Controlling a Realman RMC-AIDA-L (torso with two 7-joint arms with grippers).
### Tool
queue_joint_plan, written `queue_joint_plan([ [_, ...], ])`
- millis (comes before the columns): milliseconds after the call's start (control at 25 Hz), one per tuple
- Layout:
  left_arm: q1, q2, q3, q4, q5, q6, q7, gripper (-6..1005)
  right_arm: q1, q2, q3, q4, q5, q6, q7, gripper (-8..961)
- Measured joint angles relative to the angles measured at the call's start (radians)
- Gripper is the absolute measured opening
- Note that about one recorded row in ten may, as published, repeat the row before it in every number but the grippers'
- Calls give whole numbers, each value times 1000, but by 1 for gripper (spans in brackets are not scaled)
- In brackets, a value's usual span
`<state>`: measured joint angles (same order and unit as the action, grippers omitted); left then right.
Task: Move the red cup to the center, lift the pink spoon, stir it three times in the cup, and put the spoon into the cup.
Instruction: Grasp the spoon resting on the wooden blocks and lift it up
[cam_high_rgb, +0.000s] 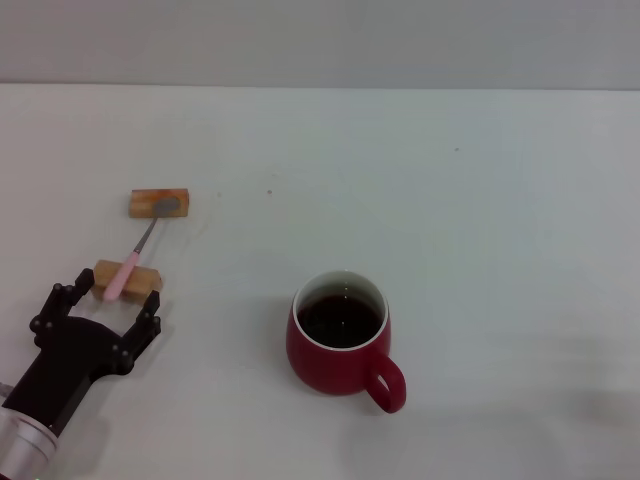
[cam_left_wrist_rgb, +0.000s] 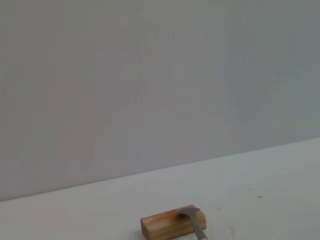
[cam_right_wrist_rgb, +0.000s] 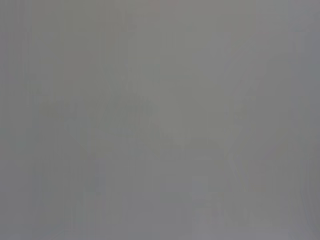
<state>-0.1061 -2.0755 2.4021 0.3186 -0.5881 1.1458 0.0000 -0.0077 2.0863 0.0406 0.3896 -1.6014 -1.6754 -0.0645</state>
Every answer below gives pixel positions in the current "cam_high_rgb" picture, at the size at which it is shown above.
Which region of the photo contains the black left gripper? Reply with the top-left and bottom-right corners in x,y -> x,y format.
1,268 -> 163,437

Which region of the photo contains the pink handled metal spoon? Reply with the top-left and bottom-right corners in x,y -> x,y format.
103,198 -> 180,302

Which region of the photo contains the red ceramic coffee cup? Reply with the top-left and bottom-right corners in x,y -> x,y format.
285,270 -> 408,415

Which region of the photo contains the plain wooden block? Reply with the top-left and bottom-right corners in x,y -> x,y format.
92,259 -> 165,307

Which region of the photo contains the orange stained wooden block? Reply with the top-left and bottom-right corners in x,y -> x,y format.
128,187 -> 191,220

